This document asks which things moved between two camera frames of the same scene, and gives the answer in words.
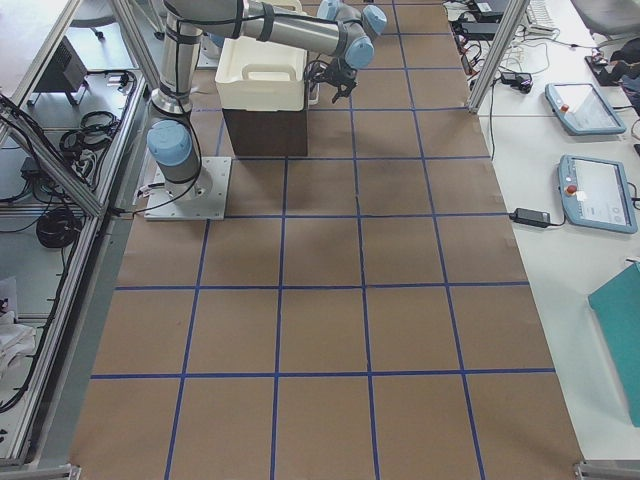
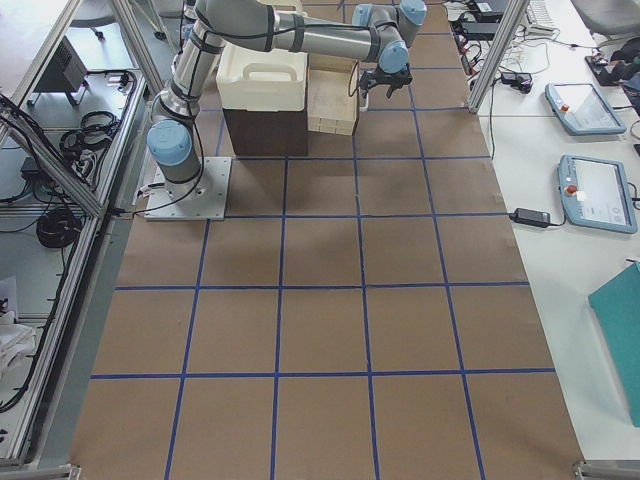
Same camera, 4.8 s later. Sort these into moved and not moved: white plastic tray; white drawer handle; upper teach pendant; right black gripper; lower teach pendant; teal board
Moved: white drawer handle; right black gripper
Not moved: upper teach pendant; white plastic tray; teal board; lower teach pendant
